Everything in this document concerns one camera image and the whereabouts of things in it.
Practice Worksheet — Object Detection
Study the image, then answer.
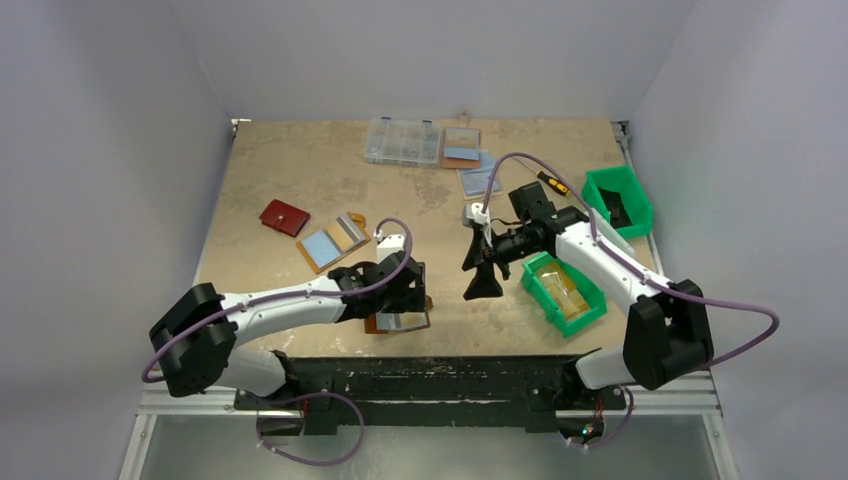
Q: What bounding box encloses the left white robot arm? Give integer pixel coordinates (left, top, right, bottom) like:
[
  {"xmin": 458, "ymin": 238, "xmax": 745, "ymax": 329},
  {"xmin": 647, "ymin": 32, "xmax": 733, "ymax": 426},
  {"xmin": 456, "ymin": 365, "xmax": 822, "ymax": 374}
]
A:
[{"xmin": 141, "ymin": 251, "xmax": 427, "ymax": 398}]

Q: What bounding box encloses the aluminium frame rail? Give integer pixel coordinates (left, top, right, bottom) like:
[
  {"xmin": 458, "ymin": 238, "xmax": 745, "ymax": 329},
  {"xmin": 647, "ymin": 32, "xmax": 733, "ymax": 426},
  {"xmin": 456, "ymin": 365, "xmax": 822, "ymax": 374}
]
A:
[{"xmin": 119, "ymin": 372, "xmax": 739, "ymax": 479}]

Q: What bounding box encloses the blue transparent card sleeve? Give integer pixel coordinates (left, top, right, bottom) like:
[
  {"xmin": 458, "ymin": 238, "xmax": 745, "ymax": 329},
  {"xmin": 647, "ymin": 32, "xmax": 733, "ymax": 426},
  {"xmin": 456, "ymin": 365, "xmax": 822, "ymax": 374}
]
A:
[{"xmin": 457, "ymin": 151, "xmax": 496, "ymax": 200}]

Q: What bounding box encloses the green bin far right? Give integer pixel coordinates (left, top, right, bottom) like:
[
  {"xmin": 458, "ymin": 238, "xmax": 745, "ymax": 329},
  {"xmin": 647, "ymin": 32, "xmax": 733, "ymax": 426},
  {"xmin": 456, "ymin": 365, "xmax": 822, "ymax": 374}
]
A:
[{"xmin": 581, "ymin": 165, "xmax": 654, "ymax": 238}]

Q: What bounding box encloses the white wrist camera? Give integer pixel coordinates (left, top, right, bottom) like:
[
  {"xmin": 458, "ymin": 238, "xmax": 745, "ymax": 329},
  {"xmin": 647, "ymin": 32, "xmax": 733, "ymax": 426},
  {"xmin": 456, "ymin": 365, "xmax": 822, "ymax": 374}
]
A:
[
  {"xmin": 462, "ymin": 202, "xmax": 492, "ymax": 246},
  {"xmin": 376, "ymin": 234, "xmax": 406, "ymax": 270}
]

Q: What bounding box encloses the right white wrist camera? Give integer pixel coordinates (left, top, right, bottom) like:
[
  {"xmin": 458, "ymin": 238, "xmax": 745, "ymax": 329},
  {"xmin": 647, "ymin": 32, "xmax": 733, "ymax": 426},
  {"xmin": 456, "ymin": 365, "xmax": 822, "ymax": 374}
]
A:
[{"xmin": 462, "ymin": 202, "xmax": 492, "ymax": 246}]

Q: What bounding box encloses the green bin with cards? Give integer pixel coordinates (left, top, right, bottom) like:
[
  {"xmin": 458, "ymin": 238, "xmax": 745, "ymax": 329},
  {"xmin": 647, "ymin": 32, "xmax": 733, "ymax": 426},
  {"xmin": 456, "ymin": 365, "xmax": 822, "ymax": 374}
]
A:
[{"xmin": 521, "ymin": 253, "xmax": 607, "ymax": 338}]

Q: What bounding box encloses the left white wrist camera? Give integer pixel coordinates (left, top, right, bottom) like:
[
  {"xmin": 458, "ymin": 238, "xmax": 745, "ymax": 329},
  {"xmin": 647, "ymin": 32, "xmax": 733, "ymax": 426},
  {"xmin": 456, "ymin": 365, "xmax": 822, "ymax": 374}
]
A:
[{"xmin": 376, "ymin": 234, "xmax": 406, "ymax": 270}]

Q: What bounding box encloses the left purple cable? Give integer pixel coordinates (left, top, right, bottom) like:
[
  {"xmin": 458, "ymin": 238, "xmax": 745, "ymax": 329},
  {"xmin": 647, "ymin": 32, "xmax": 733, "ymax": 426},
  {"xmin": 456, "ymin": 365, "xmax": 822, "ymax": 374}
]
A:
[{"xmin": 140, "ymin": 217, "xmax": 414, "ymax": 467}]

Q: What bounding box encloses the purple cable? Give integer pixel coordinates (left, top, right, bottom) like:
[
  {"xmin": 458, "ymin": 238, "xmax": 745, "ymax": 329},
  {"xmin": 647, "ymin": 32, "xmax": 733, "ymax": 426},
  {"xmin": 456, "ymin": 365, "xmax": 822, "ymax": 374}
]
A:
[
  {"xmin": 140, "ymin": 217, "xmax": 414, "ymax": 467},
  {"xmin": 481, "ymin": 152, "xmax": 781, "ymax": 453}
]

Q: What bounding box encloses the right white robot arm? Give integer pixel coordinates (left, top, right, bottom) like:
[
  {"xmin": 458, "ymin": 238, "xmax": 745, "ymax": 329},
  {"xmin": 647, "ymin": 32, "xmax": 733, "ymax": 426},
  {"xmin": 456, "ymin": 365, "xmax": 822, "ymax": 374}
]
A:
[{"xmin": 462, "ymin": 183, "xmax": 714, "ymax": 390}]

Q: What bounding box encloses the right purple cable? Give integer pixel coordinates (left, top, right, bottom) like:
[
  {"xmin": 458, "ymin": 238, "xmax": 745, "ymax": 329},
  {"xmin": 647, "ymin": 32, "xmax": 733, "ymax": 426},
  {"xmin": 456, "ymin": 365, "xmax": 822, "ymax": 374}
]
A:
[{"xmin": 481, "ymin": 152, "xmax": 781, "ymax": 453}]

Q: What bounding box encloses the yellow black screwdriver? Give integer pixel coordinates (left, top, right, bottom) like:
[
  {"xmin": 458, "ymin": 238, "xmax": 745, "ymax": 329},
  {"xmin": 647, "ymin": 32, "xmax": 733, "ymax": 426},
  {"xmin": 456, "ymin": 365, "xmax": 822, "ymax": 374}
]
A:
[{"xmin": 513, "ymin": 156, "xmax": 571, "ymax": 197}]

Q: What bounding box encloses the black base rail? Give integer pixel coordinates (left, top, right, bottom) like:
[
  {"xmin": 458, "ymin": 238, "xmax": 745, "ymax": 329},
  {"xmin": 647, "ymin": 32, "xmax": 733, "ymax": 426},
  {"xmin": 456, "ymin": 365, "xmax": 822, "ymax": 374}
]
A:
[{"xmin": 234, "ymin": 355, "xmax": 626, "ymax": 435}]

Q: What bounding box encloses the open brown card holder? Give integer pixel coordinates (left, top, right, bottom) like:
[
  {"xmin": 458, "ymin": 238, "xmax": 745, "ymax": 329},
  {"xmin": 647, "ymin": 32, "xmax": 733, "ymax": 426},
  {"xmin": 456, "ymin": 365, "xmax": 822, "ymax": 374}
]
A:
[{"xmin": 441, "ymin": 127, "xmax": 481, "ymax": 170}]

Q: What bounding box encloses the dark red card holder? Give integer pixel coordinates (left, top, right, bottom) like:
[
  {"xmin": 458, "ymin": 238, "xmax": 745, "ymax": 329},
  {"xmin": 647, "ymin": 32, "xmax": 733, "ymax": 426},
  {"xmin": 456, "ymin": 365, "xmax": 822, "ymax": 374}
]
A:
[{"xmin": 259, "ymin": 199, "xmax": 311, "ymax": 238}]

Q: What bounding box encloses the clear plastic organizer box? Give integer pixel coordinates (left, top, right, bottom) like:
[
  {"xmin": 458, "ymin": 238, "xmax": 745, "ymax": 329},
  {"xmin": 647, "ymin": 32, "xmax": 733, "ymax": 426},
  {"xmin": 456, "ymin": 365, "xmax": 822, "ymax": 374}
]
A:
[{"xmin": 363, "ymin": 117, "xmax": 443, "ymax": 169}]

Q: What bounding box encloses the brown leather card holder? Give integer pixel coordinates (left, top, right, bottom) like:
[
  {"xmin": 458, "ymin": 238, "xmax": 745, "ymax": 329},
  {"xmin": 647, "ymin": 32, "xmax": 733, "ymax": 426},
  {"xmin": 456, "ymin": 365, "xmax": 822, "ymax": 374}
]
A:
[{"xmin": 364, "ymin": 295, "xmax": 433, "ymax": 335}]

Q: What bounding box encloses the open tan card holder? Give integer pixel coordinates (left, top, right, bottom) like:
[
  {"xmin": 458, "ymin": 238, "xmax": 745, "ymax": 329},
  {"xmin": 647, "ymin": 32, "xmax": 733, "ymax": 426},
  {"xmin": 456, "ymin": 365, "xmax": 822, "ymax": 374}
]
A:
[{"xmin": 296, "ymin": 212, "xmax": 371, "ymax": 273}]

